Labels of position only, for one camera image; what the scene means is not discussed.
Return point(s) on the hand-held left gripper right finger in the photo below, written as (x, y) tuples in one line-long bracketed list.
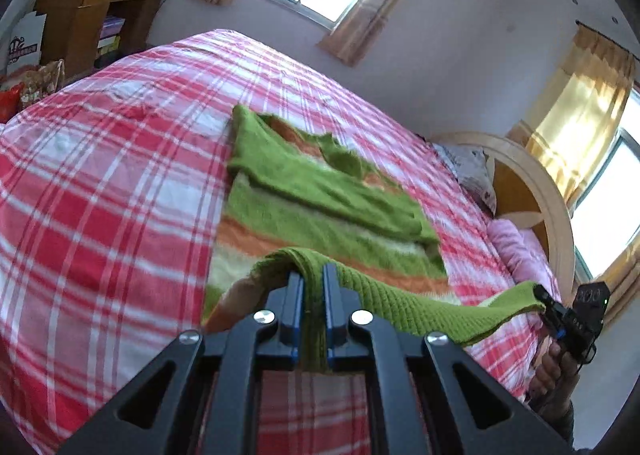
[(330, 315)]

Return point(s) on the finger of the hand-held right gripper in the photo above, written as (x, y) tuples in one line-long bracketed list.
[(549, 305)]

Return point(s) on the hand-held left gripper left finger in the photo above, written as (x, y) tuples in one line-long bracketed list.
[(296, 315)]

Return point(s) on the green striped knit sweater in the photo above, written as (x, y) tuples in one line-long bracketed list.
[(300, 185)]

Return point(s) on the person's right forearm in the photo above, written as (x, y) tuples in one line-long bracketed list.
[(555, 420)]

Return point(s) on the person's right hand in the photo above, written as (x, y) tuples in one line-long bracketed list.
[(550, 370)]

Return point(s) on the yellow curtain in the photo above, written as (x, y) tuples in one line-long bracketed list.
[(575, 110), (625, 275)]

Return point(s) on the pink blanket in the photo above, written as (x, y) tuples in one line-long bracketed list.
[(510, 245)]

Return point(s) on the beige wooden headboard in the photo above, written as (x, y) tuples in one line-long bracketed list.
[(520, 195)]

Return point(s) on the side glass window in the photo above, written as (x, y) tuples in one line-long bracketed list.
[(615, 185)]

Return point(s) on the floral patterned pillow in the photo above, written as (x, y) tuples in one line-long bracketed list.
[(467, 170)]

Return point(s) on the red plaid bedsheet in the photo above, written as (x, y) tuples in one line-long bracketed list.
[(100, 185)]

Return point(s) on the side curtain rod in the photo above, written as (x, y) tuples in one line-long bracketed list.
[(600, 32)]

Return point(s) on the stacked boxes in desk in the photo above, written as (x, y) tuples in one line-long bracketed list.
[(111, 35)]

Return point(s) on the patterned floor bag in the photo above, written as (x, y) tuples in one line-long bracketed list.
[(42, 82)]

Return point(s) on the red plastic bag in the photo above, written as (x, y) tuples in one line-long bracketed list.
[(10, 102)]

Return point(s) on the brown wooden desk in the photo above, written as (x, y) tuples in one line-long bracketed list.
[(70, 25)]

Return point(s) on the white paper bag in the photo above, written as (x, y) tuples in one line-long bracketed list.
[(27, 35)]

